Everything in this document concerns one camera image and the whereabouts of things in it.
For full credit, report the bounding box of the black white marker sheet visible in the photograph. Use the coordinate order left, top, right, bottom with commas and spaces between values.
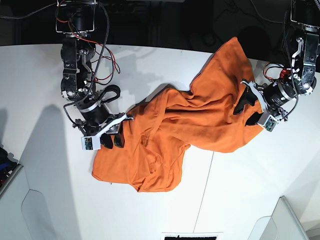
160, 232, 224, 240

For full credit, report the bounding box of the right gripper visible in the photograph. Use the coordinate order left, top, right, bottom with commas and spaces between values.
63, 98, 134, 149

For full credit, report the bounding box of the grey panel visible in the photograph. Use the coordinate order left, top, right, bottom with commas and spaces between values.
0, 166, 82, 240
248, 195, 309, 240

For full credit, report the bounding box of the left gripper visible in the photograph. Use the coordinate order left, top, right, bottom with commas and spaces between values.
233, 79, 299, 126

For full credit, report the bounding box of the grey right side panel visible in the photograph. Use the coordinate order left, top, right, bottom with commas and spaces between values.
248, 195, 309, 240

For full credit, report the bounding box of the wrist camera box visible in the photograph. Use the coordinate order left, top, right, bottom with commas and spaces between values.
81, 135, 101, 151
257, 112, 278, 132

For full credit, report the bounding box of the orange t-shirt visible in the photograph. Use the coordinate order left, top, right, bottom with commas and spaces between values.
92, 37, 262, 192

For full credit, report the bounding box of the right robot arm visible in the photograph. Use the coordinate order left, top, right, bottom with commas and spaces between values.
55, 0, 133, 151

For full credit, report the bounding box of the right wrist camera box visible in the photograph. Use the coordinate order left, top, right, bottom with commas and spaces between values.
81, 135, 101, 151

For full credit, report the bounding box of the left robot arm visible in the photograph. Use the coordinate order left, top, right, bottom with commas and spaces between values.
233, 0, 320, 132

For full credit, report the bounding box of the dark clutter with blue item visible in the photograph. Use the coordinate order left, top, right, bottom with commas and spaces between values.
0, 144, 19, 188

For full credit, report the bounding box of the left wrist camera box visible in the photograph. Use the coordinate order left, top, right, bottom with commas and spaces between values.
257, 112, 278, 132

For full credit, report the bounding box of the grey left side panel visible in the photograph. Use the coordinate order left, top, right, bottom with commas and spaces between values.
0, 166, 82, 240

